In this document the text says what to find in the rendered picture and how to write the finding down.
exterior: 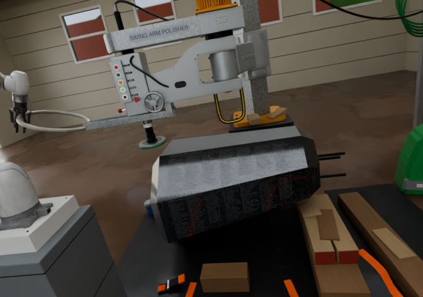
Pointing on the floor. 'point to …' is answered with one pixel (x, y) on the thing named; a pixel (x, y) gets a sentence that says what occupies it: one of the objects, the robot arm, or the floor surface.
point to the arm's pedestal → (65, 264)
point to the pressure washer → (411, 163)
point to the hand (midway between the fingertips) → (20, 128)
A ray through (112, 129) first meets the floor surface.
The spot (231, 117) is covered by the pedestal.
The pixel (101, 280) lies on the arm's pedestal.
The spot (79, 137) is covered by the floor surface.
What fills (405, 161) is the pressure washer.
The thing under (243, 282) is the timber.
